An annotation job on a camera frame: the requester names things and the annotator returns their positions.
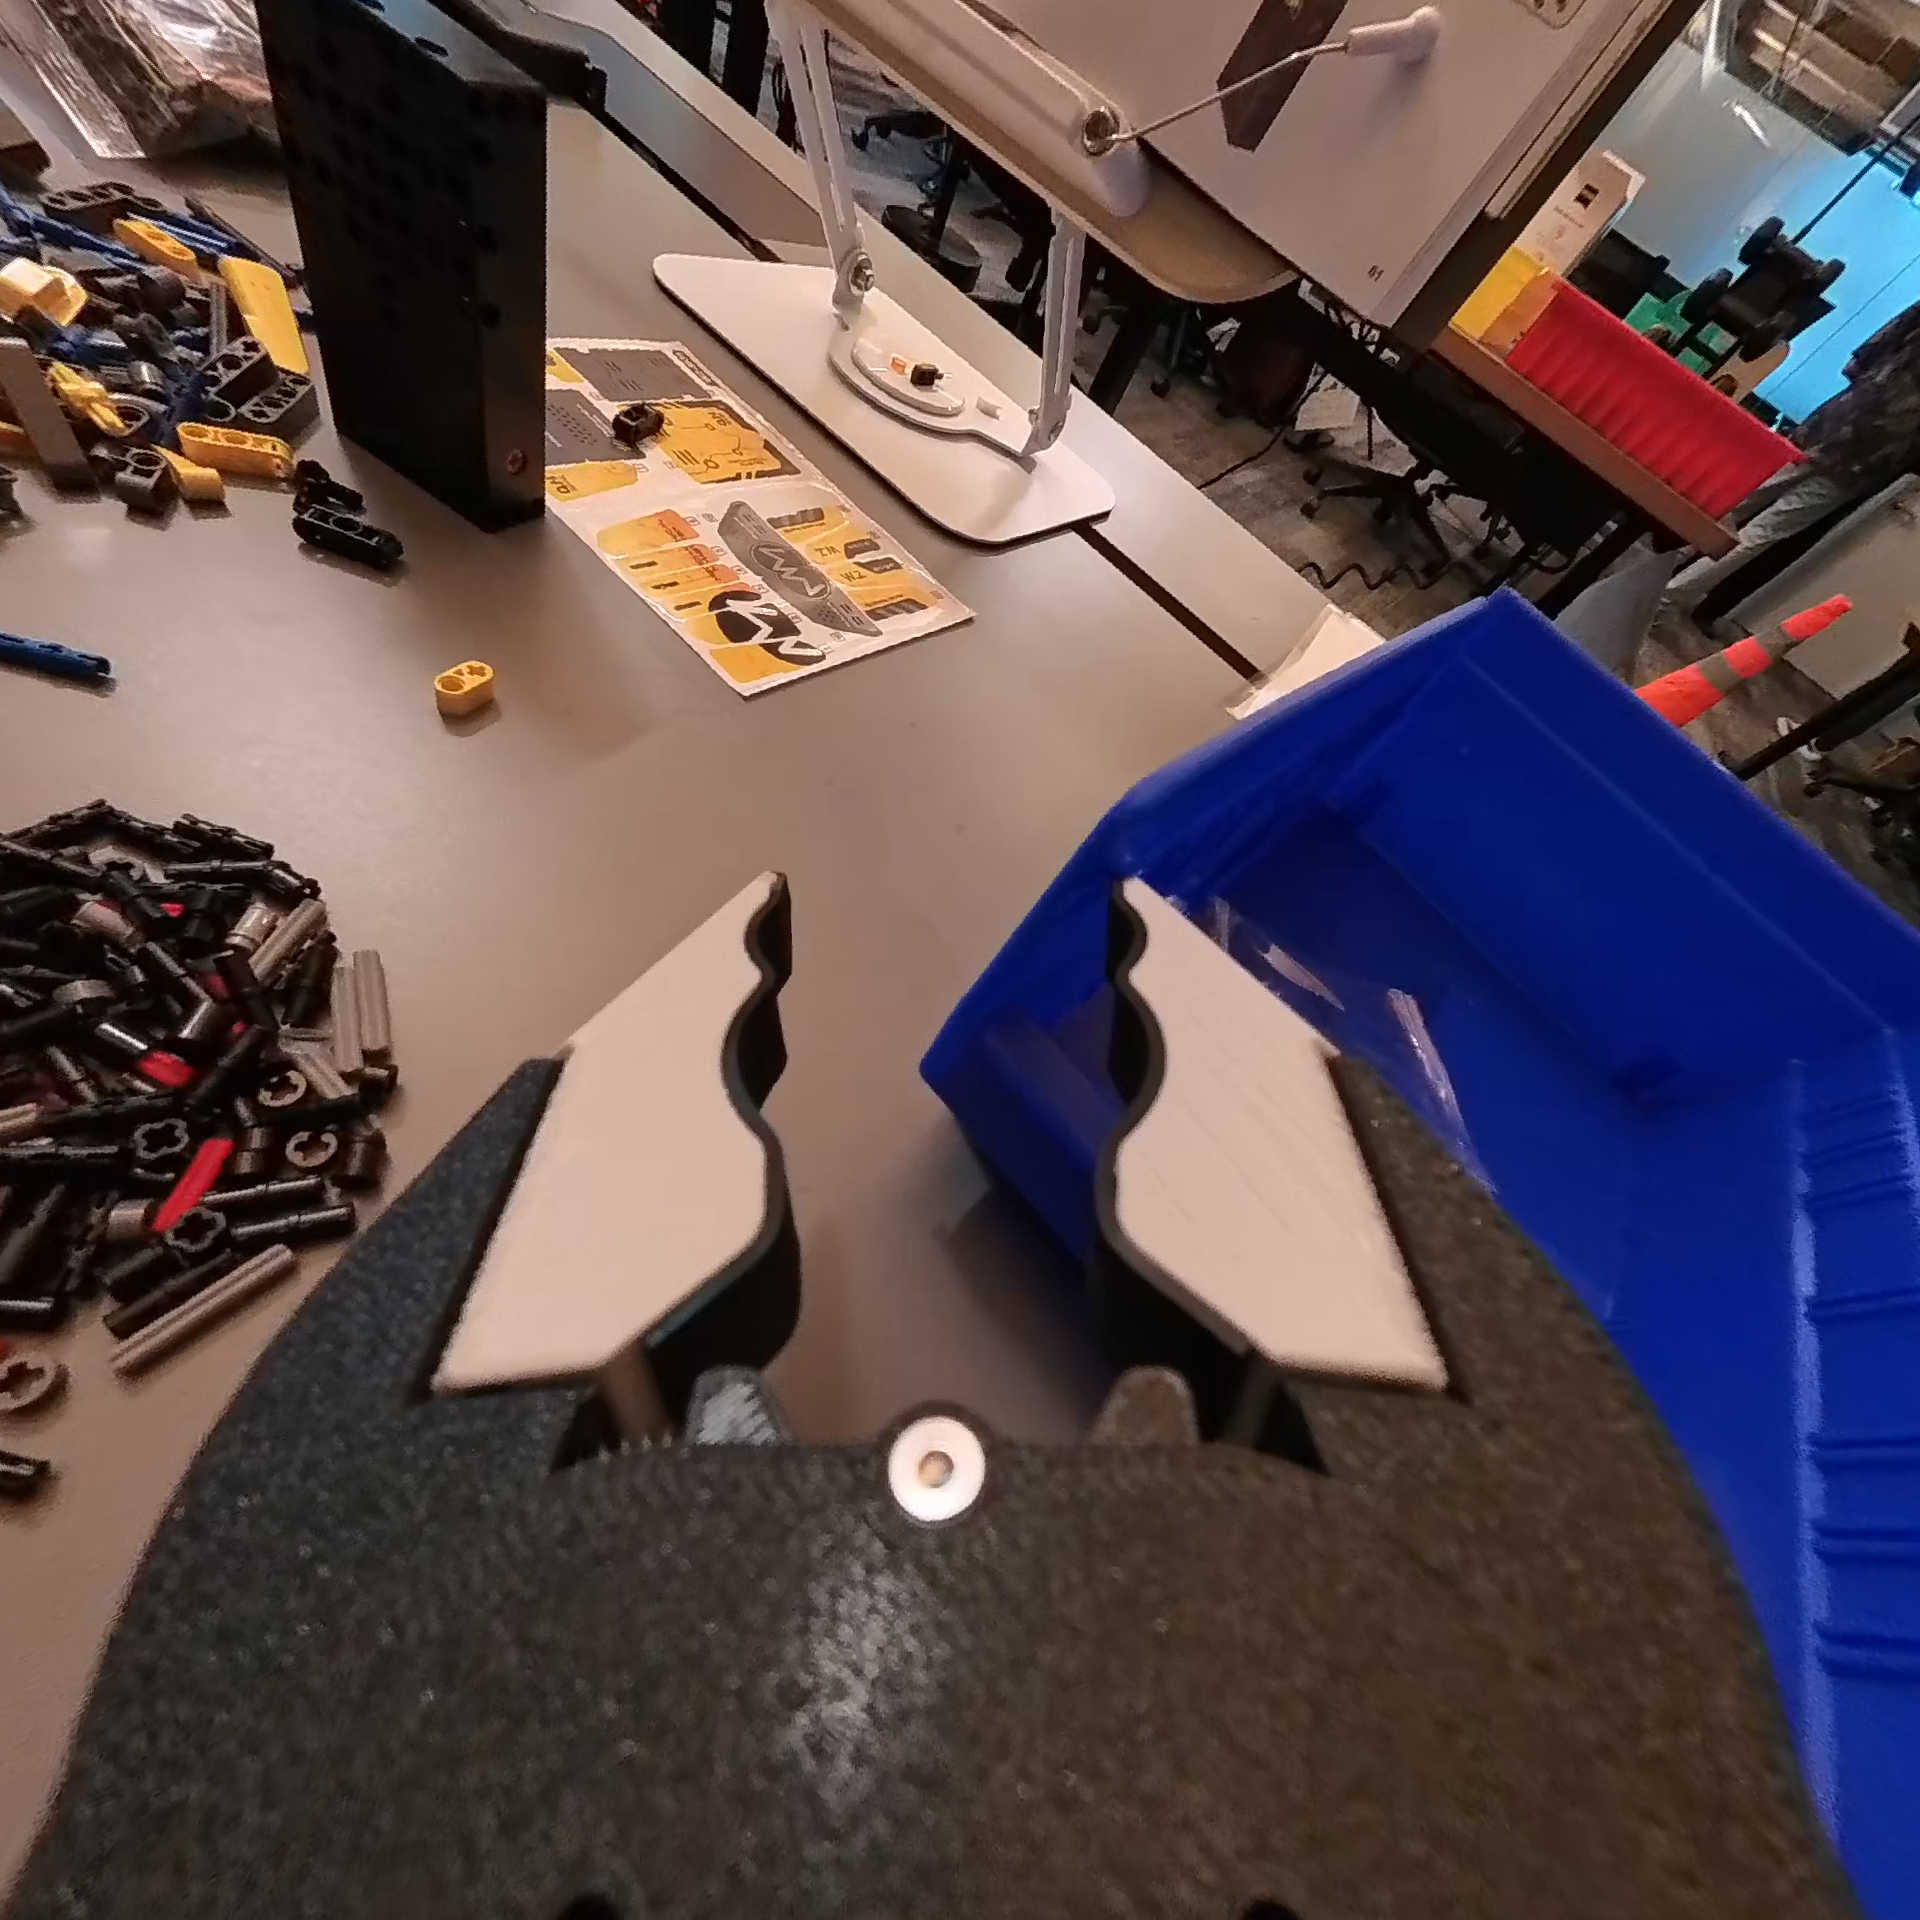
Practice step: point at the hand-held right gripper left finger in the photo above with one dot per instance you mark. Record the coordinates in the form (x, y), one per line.
(630, 1170)

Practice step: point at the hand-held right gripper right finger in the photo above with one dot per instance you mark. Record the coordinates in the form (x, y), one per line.
(1260, 1185)

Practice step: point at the blue plastic bin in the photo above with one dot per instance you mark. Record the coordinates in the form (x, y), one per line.
(1575, 840)

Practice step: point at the small yellow connector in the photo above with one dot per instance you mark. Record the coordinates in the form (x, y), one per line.
(468, 687)

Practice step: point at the pile of black pins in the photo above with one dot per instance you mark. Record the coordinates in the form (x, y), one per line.
(134, 1020)

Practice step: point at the yellow grey sticker sheet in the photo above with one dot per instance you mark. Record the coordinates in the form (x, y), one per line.
(780, 600)

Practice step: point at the black connector piece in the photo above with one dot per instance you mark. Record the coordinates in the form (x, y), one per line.
(345, 536)

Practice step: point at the orange traffic cone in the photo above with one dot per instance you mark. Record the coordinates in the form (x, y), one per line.
(1755, 660)

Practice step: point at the long blue axle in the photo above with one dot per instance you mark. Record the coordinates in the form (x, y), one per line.
(53, 657)

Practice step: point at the white booklet stand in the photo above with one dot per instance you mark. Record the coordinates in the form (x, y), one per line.
(750, 300)

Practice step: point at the red plastic bin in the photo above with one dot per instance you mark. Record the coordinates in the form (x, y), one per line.
(1635, 390)

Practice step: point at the yellow plastic bin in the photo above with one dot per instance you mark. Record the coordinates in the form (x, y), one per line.
(1501, 300)

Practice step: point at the black perforated block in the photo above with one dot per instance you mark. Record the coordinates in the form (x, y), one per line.
(404, 271)

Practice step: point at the pile of yellow blue pieces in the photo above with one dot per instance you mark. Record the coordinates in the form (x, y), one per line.
(254, 300)

